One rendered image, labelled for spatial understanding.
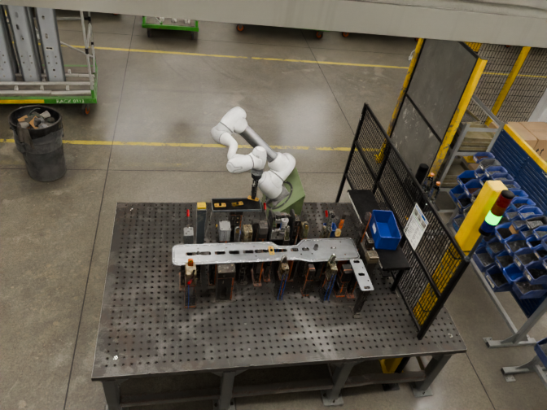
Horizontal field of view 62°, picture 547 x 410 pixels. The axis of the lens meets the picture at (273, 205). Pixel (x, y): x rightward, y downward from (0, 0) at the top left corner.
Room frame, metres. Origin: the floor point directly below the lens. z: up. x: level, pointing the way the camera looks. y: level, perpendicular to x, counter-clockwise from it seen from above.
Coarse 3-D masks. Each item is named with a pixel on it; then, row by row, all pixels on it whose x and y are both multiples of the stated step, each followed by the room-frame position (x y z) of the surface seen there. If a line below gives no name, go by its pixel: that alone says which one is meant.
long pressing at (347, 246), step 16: (304, 240) 2.48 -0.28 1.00; (320, 240) 2.51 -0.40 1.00; (336, 240) 2.55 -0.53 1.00; (352, 240) 2.58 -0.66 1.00; (176, 256) 2.10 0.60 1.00; (192, 256) 2.12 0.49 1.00; (208, 256) 2.15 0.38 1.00; (224, 256) 2.18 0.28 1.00; (240, 256) 2.20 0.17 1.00; (256, 256) 2.23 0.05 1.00; (272, 256) 2.26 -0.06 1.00; (288, 256) 2.29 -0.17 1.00; (304, 256) 2.32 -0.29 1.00; (320, 256) 2.35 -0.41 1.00; (336, 256) 2.38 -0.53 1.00; (352, 256) 2.41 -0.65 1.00
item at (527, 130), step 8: (496, 128) 4.80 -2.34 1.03; (512, 128) 4.86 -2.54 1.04; (520, 128) 4.89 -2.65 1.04; (528, 128) 4.93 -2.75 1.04; (536, 128) 4.97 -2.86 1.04; (544, 128) 5.00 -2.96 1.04; (520, 136) 4.69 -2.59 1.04; (528, 136) 4.73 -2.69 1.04; (536, 136) 4.76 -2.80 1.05; (544, 136) 4.80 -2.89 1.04; (528, 144) 4.64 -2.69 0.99; (536, 144) 4.69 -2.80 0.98; (544, 144) 4.72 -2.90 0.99; (536, 152) 4.71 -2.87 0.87; (544, 152) 4.74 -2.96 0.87; (472, 168) 4.83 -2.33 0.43
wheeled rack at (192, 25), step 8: (144, 16) 7.86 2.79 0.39; (152, 16) 8.22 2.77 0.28; (144, 24) 7.84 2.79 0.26; (152, 24) 7.88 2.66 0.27; (160, 24) 7.93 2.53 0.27; (168, 24) 7.99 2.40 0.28; (176, 24) 8.04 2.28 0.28; (184, 24) 8.11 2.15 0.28; (192, 24) 8.18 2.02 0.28; (192, 32) 8.17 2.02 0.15
